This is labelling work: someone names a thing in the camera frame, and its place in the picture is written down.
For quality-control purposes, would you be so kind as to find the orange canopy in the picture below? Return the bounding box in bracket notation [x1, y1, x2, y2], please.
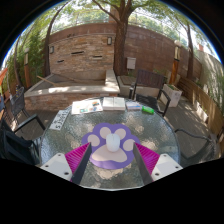
[0, 67, 9, 86]

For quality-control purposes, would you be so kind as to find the white planter box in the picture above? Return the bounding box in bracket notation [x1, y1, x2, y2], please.
[162, 83, 184, 108]

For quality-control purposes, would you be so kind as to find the grey wall utility box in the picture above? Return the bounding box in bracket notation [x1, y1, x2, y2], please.
[126, 57, 137, 70]

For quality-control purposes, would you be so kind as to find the wooden lamp post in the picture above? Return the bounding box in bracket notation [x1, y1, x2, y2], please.
[170, 39, 184, 85]
[23, 47, 32, 89]

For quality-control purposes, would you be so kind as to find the thin curved tree trunk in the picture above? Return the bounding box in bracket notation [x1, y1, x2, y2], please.
[42, 6, 64, 78]

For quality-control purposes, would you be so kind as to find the black metal armchair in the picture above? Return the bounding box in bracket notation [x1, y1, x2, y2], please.
[0, 118, 43, 166]

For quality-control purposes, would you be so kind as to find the black mesh-back chair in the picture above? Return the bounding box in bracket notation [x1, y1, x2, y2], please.
[9, 86, 46, 133]

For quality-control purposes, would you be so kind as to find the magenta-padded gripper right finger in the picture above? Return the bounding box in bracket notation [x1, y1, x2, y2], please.
[132, 142, 184, 186]

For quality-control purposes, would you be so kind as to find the large tree trunk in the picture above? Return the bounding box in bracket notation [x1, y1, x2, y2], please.
[91, 0, 134, 76]

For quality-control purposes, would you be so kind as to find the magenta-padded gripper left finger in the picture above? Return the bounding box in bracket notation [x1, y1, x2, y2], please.
[40, 142, 93, 186]

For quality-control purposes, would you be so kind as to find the purple paw-shaped mouse pad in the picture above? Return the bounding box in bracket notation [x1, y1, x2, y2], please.
[81, 122, 141, 170]

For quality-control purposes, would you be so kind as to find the dark slatted garden chair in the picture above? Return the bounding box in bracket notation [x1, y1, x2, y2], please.
[128, 68, 172, 118]

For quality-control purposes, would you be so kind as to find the white number plate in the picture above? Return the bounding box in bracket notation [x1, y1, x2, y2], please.
[49, 109, 70, 131]

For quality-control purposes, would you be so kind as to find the raised stone basin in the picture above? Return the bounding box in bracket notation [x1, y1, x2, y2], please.
[23, 69, 121, 111]

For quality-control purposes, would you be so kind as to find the open white book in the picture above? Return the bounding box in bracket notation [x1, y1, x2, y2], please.
[101, 96, 127, 111]

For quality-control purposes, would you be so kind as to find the small green box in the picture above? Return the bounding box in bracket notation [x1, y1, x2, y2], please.
[141, 105, 155, 115]

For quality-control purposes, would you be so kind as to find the small white box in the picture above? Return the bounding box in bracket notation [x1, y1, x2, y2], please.
[125, 101, 143, 111]

